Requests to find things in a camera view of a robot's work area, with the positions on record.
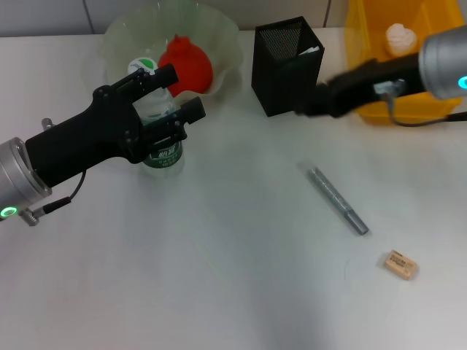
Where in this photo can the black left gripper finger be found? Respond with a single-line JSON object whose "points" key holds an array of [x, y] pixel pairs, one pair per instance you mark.
{"points": [[193, 110]]}

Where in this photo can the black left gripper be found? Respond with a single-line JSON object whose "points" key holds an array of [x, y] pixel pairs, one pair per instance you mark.
{"points": [[80, 142]]}

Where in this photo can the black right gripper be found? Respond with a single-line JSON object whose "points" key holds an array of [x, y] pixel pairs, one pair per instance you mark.
{"points": [[376, 82]]}

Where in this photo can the red toy fruit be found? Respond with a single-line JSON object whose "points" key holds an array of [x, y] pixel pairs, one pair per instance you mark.
{"points": [[189, 69]]}

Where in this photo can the clear green-label water bottle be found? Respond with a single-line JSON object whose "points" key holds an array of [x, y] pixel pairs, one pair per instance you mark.
{"points": [[166, 156]]}

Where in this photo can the grey marker pen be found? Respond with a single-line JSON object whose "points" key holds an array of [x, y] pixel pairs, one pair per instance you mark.
{"points": [[335, 198]]}

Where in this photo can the tan eraser block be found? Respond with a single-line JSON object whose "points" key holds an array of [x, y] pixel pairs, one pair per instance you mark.
{"points": [[400, 264]]}

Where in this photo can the black mesh pen holder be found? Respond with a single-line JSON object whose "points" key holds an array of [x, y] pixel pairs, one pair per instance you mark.
{"points": [[277, 84]]}

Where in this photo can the translucent wavy fruit bowl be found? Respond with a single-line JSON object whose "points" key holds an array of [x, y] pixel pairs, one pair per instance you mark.
{"points": [[120, 40]]}

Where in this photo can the yellow plastic bin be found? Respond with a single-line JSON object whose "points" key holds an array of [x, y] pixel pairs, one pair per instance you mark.
{"points": [[368, 33]]}

